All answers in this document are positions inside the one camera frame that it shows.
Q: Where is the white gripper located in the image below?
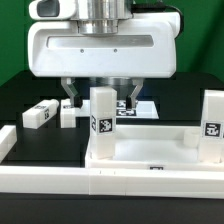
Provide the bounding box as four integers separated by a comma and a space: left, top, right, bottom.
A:
28, 12, 177, 110

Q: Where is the white desk tabletop tray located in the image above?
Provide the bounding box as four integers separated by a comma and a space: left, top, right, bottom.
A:
85, 125, 224, 172

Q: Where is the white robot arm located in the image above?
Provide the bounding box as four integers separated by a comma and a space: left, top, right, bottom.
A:
28, 0, 182, 109

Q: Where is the white U-shaped obstacle fence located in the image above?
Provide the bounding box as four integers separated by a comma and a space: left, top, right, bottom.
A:
0, 132, 224, 199

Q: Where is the white marker base plate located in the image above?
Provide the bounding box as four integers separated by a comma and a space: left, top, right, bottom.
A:
75, 100, 159, 119

